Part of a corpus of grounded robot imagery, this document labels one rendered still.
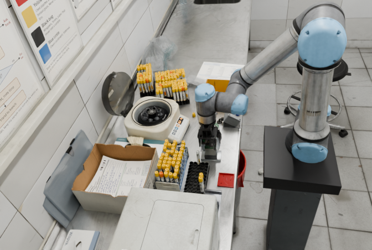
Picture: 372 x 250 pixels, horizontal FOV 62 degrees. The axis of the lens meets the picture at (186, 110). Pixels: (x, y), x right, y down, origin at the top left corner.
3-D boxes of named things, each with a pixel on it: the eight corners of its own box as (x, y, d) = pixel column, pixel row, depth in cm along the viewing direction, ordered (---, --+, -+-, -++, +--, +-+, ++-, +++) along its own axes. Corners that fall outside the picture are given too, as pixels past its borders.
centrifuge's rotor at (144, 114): (161, 135, 148) (159, 124, 143) (133, 129, 153) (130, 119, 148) (174, 113, 158) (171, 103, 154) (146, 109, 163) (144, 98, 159)
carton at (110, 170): (148, 219, 122) (139, 197, 112) (82, 211, 128) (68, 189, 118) (163, 168, 140) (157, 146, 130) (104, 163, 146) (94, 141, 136)
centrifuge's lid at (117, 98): (102, 88, 135) (87, 87, 138) (123, 129, 150) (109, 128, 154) (125, 61, 149) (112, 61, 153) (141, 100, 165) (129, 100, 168)
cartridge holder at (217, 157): (221, 161, 139) (220, 156, 136) (201, 160, 141) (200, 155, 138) (221, 152, 143) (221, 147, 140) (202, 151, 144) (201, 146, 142)
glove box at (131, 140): (162, 168, 140) (158, 154, 134) (113, 163, 145) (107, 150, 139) (168, 147, 149) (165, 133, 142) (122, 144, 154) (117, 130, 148)
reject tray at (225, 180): (233, 188, 128) (233, 187, 127) (217, 186, 129) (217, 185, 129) (234, 174, 133) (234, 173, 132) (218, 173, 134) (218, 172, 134)
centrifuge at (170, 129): (177, 152, 146) (174, 134, 138) (122, 141, 155) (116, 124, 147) (194, 118, 162) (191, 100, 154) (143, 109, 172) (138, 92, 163)
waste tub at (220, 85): (228, 110, 164) (227, 95, 157) (203, 108, 167) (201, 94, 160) (231, 94, 173) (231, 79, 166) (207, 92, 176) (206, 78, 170)
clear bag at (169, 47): (166, 64, 203) (163, 45, 194) (146, 59, 211) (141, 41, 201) (182, 48, 215) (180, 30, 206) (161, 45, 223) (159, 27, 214)
